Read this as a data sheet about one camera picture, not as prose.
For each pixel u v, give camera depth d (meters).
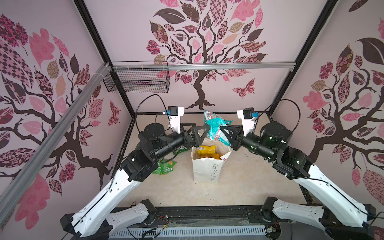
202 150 0.90
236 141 0.47
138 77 0.95
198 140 0.47
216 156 0.67
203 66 0.95
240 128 0.49
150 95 0.36
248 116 0.45
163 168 0.85
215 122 0.53
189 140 0.46
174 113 0.47
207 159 0.67
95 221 0.37
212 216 0.75
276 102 1.14
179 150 0.95
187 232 0.70
